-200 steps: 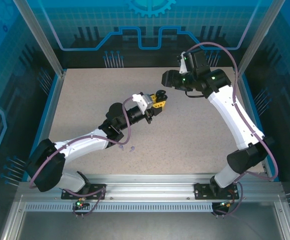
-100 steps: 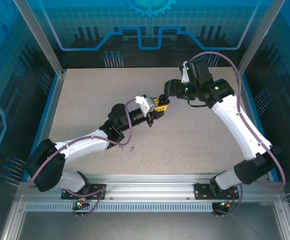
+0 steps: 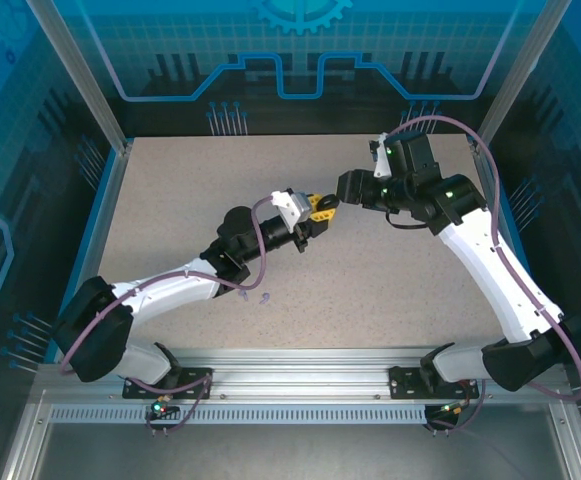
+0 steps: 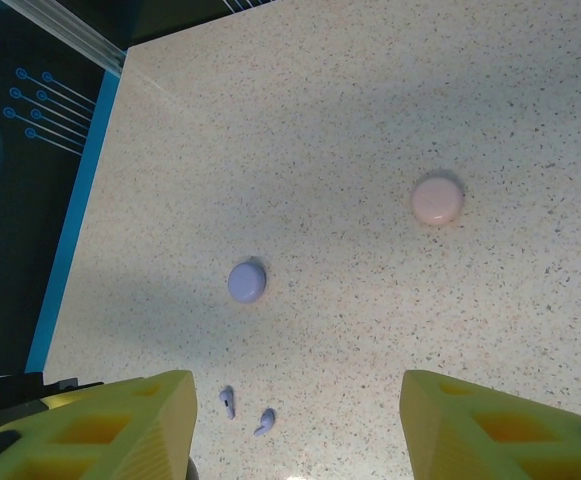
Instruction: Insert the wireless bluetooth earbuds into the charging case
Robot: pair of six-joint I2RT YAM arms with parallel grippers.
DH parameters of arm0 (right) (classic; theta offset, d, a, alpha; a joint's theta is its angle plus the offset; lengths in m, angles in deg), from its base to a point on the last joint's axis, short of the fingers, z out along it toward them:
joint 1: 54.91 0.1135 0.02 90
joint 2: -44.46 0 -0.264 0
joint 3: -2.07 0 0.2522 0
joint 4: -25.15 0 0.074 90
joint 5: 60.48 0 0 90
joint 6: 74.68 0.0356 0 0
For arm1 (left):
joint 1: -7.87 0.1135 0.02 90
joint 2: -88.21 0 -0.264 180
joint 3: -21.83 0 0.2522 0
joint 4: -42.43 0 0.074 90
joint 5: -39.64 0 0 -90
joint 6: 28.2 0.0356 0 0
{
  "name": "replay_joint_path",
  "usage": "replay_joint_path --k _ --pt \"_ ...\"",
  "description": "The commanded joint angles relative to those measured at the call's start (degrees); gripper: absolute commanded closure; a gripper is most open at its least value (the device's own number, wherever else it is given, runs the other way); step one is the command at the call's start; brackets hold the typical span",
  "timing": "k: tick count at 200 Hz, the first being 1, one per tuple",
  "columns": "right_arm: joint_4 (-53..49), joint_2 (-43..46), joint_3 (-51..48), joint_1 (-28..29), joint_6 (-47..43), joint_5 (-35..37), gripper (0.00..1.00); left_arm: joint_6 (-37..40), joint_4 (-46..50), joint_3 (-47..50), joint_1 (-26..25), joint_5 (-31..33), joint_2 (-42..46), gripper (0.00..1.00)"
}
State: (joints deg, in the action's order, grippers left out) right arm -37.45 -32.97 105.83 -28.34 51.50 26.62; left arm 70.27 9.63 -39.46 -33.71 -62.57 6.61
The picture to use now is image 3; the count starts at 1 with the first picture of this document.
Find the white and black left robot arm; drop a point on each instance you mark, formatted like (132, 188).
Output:
(170, 295)

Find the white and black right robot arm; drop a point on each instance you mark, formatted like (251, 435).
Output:
(480, 280)

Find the small connector with green light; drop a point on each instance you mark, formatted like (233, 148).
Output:
(160, 409)

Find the small connector with orange plug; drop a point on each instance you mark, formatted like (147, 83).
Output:
(452, 409)

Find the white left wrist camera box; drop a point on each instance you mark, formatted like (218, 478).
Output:
(290, 202)

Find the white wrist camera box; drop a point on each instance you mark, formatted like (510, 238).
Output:
(290, 202)
(382, 165)

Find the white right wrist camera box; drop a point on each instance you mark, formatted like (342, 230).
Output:
(382, 165)

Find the blue and aluminium side rail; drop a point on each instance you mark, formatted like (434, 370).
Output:
(105, 220)
(515, 250)

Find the aluminium mounting rail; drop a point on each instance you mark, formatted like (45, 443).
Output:
(295, 372)

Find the aluminium frame post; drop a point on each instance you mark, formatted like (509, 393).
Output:
(520, 75)
(80, 75)

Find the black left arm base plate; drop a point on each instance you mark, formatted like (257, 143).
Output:
(187, 375)

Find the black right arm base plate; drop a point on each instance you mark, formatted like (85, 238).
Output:
(405, 382)

